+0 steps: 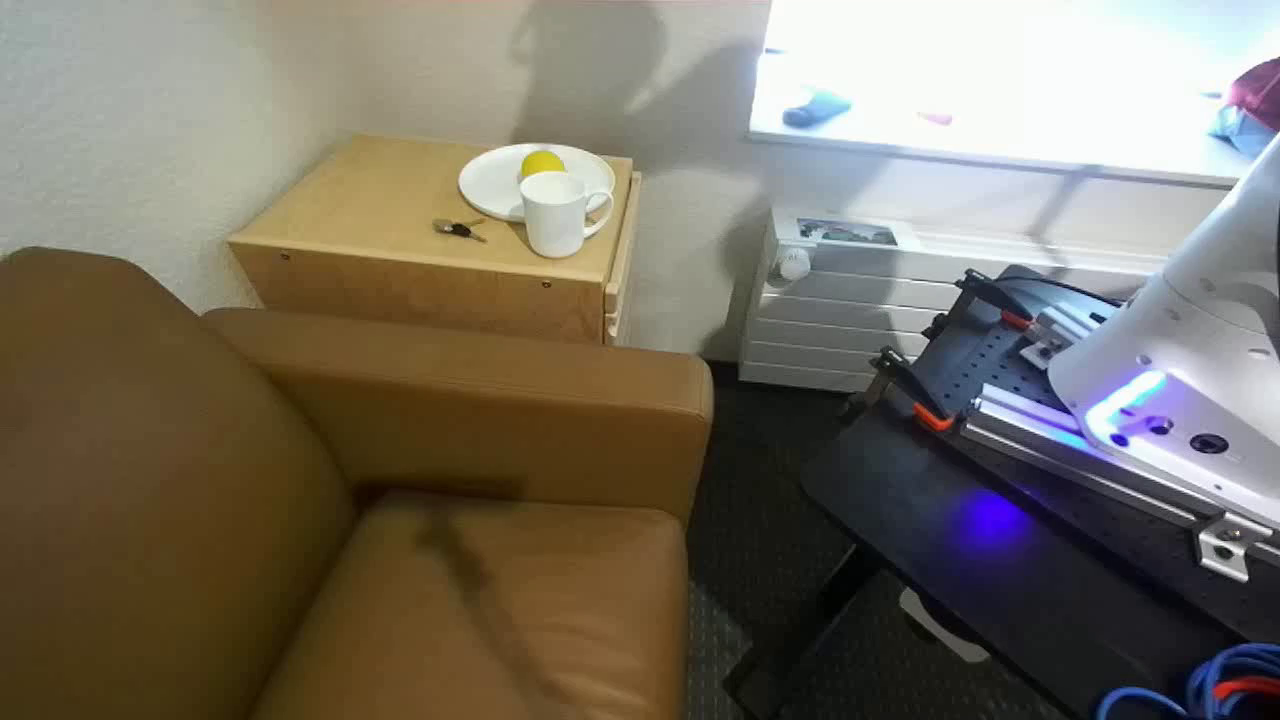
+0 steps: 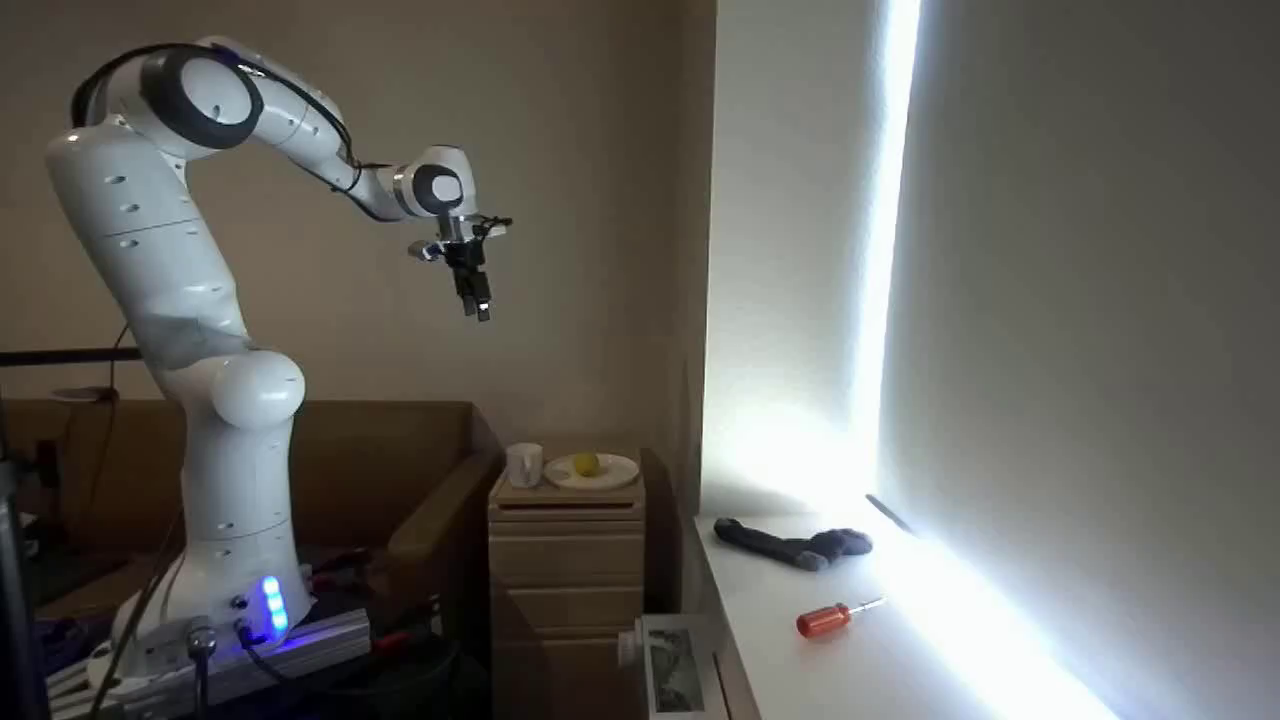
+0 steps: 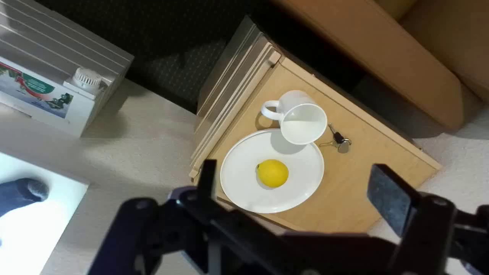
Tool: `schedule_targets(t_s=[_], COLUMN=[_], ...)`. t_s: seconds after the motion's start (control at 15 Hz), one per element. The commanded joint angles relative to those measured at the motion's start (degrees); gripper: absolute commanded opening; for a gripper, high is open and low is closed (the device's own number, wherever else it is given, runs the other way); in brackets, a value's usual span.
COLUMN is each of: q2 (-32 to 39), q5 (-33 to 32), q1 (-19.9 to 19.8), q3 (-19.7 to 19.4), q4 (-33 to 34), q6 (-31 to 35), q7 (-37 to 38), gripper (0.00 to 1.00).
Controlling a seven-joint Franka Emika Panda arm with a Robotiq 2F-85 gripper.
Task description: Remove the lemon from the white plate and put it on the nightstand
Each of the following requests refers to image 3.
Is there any small white round object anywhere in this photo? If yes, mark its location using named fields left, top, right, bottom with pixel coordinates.
left=71, top=66, right=103, bottom=95

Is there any white ceramic mug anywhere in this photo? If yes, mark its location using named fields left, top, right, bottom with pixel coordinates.
left=259, top=89, right=328, bottom=147

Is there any small key bunch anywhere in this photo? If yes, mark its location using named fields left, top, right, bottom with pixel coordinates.
left=327, top=123, right=353, bottom=155

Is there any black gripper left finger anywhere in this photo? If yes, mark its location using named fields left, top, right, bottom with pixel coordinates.
left=88, top=158, right=287, bottom=275

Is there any tan leather armchair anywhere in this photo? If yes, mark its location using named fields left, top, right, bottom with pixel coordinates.
left=273, top=0, right=489, bottom=129

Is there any white round plate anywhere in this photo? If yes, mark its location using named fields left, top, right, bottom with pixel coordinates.
left=218, top=127, right=325, bottom=216

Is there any dark blue cloth item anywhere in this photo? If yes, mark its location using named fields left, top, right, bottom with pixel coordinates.
left=0, top=178, right=50, bottom=219

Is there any light wood nightstand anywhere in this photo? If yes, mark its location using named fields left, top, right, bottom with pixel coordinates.
left=188, top=14, right=443, bottom=236

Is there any white wall heater unit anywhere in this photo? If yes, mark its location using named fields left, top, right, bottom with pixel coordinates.
left=0, top=0, right=134, bottom=140

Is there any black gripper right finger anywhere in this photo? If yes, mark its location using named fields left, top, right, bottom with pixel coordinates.
left=366, top=164, right=489, bottom=275

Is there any yellow lemon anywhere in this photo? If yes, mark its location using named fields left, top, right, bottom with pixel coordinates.
left=255, top=158, right=290, bottom=190

